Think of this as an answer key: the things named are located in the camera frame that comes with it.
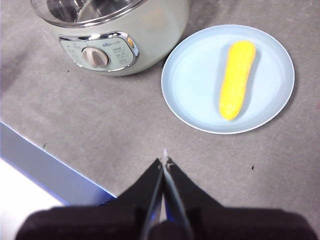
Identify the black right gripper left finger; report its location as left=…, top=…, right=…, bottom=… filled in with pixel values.
left=14, top=157, right=164, bottom=240

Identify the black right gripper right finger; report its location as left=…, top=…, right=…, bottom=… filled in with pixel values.
left=164, top=156, right=319, bottom=240

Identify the yellow corn cob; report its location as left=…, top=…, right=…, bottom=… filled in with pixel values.
left=218, top=40, right=257, bottom=121

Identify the blue round plate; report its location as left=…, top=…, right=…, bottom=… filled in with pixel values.
left=160, top=24, right=296, bottom=135

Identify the pale green electric steamer pot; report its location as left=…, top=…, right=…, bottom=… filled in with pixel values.
left=29, top=0, right=190, bottom=77

